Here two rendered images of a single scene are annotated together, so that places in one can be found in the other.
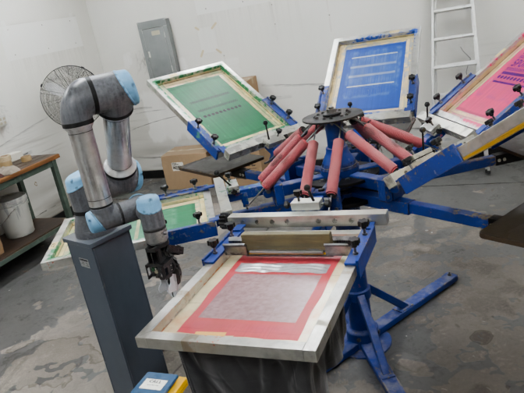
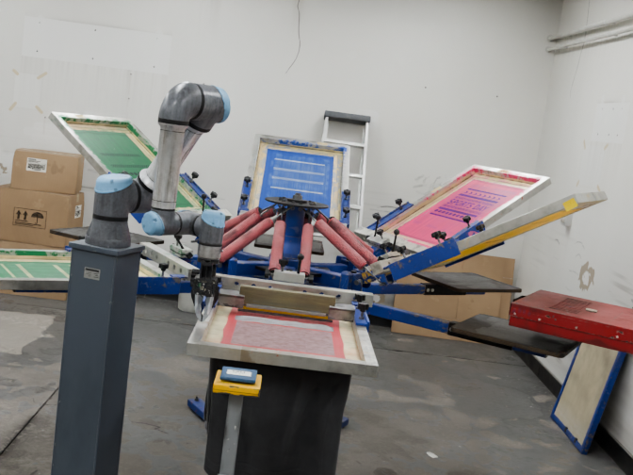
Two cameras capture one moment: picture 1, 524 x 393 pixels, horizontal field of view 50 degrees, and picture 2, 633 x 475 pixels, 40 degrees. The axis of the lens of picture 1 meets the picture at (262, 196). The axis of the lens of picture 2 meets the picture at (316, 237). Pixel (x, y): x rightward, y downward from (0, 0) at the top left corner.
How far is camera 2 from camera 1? 158 cm
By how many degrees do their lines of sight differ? 29
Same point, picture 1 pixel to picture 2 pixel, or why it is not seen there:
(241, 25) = (81, 87)
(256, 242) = (256, 297)
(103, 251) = (121, 264)
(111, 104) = (209, 114)
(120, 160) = not seen: hidden behind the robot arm
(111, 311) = (109, 333)
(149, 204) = (219, 218)
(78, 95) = (190, 96)
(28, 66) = not seen: outside the picture
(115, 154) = not seen: hidden behind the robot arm
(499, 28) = (384, 178)
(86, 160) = (173, 158)
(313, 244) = (316, 306)
